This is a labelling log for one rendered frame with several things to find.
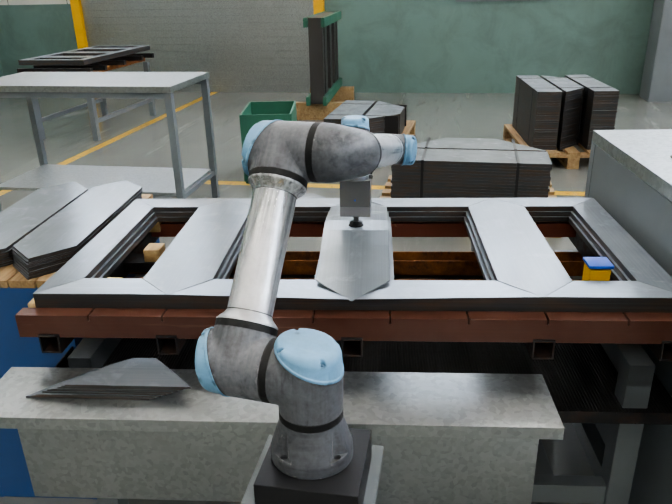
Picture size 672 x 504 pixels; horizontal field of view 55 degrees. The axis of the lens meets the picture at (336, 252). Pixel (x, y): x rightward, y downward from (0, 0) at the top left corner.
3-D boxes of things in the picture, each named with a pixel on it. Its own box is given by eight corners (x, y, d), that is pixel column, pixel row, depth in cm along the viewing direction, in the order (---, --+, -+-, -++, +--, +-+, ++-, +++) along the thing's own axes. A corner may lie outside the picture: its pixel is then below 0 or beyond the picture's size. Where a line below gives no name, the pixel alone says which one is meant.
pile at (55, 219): (54, 194, 257) (51, 179, 255) (152, 194, 255) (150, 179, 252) (-74, 280, 184) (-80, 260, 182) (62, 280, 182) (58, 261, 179)
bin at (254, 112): (248, 165, 594) (243, 101, 572) (298, 164, 594) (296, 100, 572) (238, 184, 538) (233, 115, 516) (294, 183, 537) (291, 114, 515)
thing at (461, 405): (14, 377, 163) (11, 366, 162) (540, 384, 155) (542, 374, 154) (-32, 427, 144) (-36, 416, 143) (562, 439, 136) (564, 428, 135)
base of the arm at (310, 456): (353, 480, 112) (353, 433, 109) (266, 479, 113) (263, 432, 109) (353, 426, 126) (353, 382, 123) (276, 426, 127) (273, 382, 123)
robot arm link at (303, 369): (332, 432, 109) (331, 363, 104) (259, 418, 113) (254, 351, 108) (352, 393, 120) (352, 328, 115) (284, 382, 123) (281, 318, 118)
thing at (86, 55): (27, 141, 705) (10, 60, 672) (103, 112, 855) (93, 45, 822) (98, 143, 690) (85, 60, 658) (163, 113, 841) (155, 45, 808)
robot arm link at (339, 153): (370, 124, 116) (419, 126, 162) (312, 121, 119) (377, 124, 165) (366, 189, 118) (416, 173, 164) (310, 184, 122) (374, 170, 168)
